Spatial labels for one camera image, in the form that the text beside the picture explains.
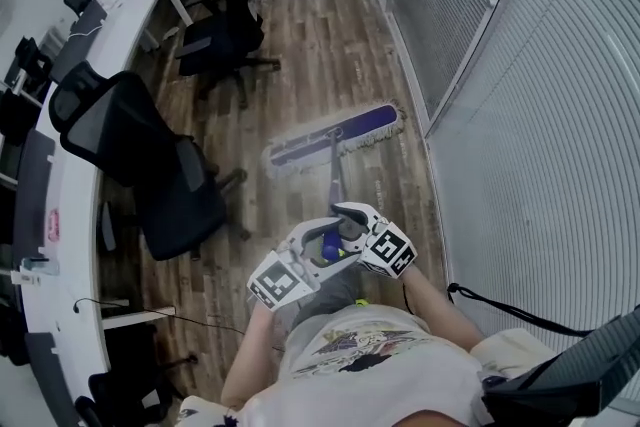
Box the black strap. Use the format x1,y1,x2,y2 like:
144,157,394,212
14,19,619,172
447,282,594,339

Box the white printed t-shirt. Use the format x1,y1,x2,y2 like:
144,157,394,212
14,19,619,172
177,304,556,427

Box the black bag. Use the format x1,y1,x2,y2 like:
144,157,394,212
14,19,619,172
482,304,640,427

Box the purple mop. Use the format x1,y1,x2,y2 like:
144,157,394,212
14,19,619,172
259,98,408,264

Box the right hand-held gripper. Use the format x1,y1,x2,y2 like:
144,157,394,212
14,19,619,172
331,201,419,281

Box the person's left forearm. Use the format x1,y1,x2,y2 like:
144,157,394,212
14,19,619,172
219,302,281,409

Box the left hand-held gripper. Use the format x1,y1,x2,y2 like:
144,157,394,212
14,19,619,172
247,215,361,314

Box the person's right forearm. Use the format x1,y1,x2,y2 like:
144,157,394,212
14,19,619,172
399,267,484,351

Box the white curved desk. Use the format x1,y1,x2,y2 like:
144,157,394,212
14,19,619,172
0,0,216,427

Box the long black cable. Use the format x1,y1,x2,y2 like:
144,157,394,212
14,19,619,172
72,297,286,351

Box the black mesh office chair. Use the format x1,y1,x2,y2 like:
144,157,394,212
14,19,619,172
48,60,249,262

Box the clear water bottle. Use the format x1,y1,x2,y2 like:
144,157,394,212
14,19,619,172
19,257,60,276

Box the grey trousers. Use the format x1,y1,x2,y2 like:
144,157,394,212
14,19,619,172
287,267,364,334

